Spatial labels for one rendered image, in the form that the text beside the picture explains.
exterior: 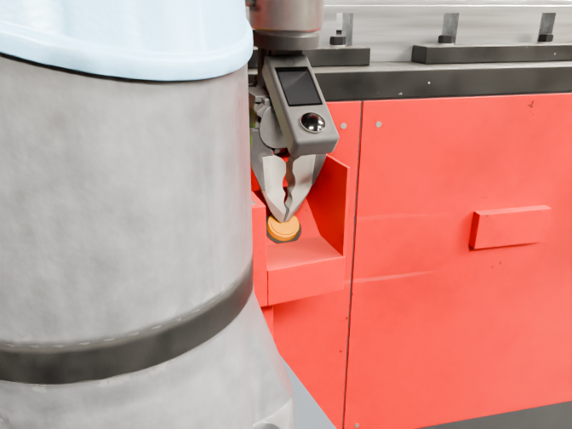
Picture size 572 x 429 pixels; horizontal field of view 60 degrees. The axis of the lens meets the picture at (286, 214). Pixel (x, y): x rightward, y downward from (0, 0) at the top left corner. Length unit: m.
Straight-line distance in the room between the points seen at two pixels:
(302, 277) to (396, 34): 0.54
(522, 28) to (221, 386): 0.97
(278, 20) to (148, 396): 0.39
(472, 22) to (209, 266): 0.90
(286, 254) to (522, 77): 0.55
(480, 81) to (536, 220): 0.29
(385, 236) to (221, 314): 0.75
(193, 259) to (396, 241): 0.78
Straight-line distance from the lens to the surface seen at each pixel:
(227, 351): 0.19
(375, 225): 0.89
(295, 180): 0.56
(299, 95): 0.49
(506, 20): 1.06
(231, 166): 0.16
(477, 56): 0.97
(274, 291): 0.55
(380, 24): 0.94
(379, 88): 0.82
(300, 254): 0.56
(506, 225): 1.00
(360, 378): 1.07
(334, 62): 0.86
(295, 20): 0.50
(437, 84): 0.86
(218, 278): 0.17
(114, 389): 0.17
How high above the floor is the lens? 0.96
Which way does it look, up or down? 23 degrees down
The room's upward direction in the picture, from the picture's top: straight up
